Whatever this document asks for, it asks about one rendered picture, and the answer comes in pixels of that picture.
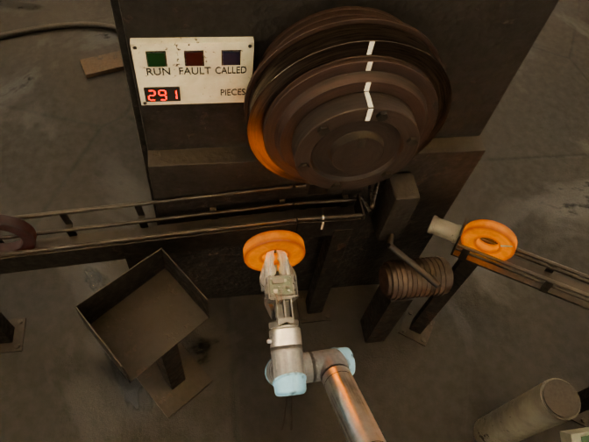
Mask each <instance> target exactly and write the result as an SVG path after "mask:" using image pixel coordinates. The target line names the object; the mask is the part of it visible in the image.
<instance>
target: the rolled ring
mask: <svg viewBox="0 0 589 442"><path fill-rule="evenodd" d="M0 230H1V231H6V232H11V233H14V234H16V235H17V236H19V237H20V238H21V239H20V240H18V241H15V242H11V243H0V253H3V252H10V251H18V250H25V249H33V248H34V247H35V245H36V238H37V233H36V231H35V229H34V228H33V227H32V226H31V225H30V224H29V223H27V222H25V221H24V220H22V219H20V218H17V217H13V216H9V215H4V214H0Z"/></svg>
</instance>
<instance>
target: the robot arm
mask: <svg viewBox="0 0 589 442"><path fill-rule="evenodd" d="M274 252H276V253H277V255H278V258H277V261H278V262H279V263H280V267H279V275H276V276H275V274H276V268H275V266H274V264H273V262H274V259H275V258H274V255H273V253H274ZM259 283H260V286H261V292H265V296H266V297H265V298H264V299H265V306H266V309H267V312H268V314H269V316H270V318H271V319H272V320H276V322H272V323H269V329H270V331H269V338H270V339H268V340H267V344H271V345H270V351H271V359H270V360H269V361H268V363H267V365H266V370H265V375H266V379H267V380H268V382H269V383H270V384H272V385H273V386H274V393H275V395H277V396H294V395H300V394H304V393H305V392H306V390H307V387H306V383H310V382H316V381H321V382H322V383H323V386H324V388H325V390H326V393H327V395H328V397H329V399H330V403H331V405H332V407H333V410H334V411H335V414H336V416H337V420H338V422H339V424H340V426H341V428H342V431H343V433H344V436H345V438H346V441H347V442H386V440H385V438H384V436H383V435H382V433H381V431H380V428H379V426H378V425H377V423H376V421H375V419H374V417H373V414H372V412H371V411H370V409H369V407H368V405H367V403H366V401H365V398H364V397H363V395H362V393H361V392H360V390H359V388H358V385H357V383H356V382H355V380H354V378H353V375H354V373H355V360H354V358H353V354H352V352H351V350H350V349H349V348H348V347H339V348H336V347H332V348H331V349H325V350H319V351H313V352H305V353H303V352H302V335H301V328H300V327H298V326H299V321H298V320H295V319H294V313H293V304H292V302H293V301H295V300H296V299H297V298H298V296H299V294H298V287H297V278H296V273H295V271H294V269H293V268H292V266H291V265H290V263H289V259H288V257H287V254H286V253H285V252H284V251H282V250H273V251H270V252H267V254H266V258H265V261H264V264H263V267H262V269H261V273H260V276H259Z"/></svg>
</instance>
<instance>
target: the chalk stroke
mask: <svg viewBox="0 0 589 442"><path fill-rule="evenodd" d="M374 43H375V41H370V43H369V47H368V50H367V54H372V51H373V46H374ZM372 64H373V62H368V63H367V66H366V70H365V71H371V68H372ZM370 85H371V83H370V82H367V83H366V85H365V90H364V91H367V92H365V98H366V101H367V104H368V108H369V107H373V103H372V100H371V97H370V94H369V89H370ZM372 113H373V109H368V112H367V115H366V118H365V121H370V118H371V115H372Z"/></svg>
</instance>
